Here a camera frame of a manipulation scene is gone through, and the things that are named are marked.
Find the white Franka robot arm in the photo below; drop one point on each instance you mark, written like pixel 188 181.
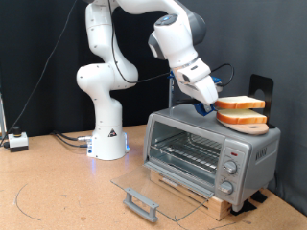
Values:
pixel 105 80

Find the metal frame leg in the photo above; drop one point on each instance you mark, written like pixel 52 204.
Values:
pixel 2 121

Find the grey backdrop curtain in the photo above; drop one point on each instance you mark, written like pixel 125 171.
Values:
pixel 255 38

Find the black backdrop curtain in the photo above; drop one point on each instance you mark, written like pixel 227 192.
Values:
pixel 48 105

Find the black metal bookend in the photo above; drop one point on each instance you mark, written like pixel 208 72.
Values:
pixel 255 83

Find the vertical metal pole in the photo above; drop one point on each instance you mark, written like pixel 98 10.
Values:
pixel 171 94

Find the silver toaster oven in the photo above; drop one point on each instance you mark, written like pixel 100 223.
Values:
pixel 255 153

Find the silver oven knob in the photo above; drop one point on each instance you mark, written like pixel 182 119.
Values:
pixel 230 166
pixel 225 187

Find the black foam pad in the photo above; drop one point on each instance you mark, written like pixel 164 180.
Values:
pixel 259 196
pixel 243 207

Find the white bread slice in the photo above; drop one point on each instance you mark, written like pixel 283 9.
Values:
pixel 240 116
pixel 240 102

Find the white emergency stop box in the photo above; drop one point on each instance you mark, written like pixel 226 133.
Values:
pixel 18 140

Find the wooden slatted crate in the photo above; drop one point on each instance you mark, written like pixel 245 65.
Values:
pixel 220 207

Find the round wooden serving board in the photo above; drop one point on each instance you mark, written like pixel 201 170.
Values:
pixel 252 129

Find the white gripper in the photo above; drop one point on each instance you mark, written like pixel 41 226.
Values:
pixel 200 83

